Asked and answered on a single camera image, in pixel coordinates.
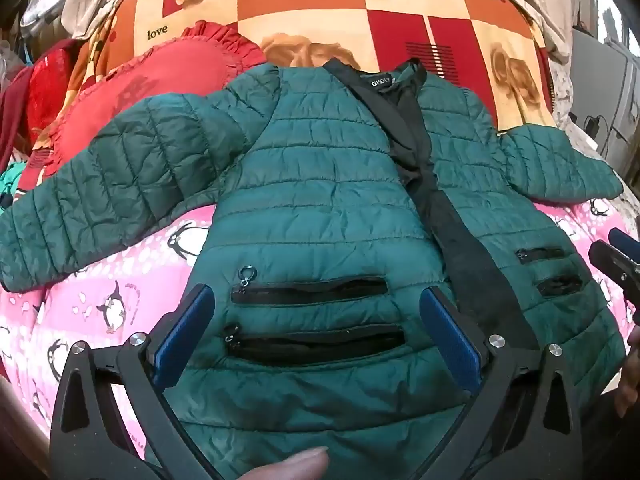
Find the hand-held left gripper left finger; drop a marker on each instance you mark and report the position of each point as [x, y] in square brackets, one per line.
[182, 332]

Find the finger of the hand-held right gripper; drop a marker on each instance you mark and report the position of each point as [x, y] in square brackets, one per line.
[620, 260]

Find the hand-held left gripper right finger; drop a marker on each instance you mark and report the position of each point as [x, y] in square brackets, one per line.
[450, 340]

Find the green quilted puffer jacket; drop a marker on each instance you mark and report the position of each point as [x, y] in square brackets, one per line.
[320, 185]

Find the person's right hand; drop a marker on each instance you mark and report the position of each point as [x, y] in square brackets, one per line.
[631, 375]

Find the person's left hand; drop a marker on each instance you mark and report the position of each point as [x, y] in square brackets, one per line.
[290, 466]

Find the pink penguin print bedsheet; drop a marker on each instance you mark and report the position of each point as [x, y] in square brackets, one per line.
[125, 270]

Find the grey appliance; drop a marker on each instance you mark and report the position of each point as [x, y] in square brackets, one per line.
[600, 75]

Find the teal cloth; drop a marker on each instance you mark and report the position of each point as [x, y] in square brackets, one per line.
[12, 182]

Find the red ruffled pillow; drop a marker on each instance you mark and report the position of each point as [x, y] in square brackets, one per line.
[150, 75]

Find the dark red cloth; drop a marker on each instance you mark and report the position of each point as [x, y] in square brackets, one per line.
[35, 90]

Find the orange checkered rose blanket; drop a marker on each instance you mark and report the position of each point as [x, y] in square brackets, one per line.
[340, 15]

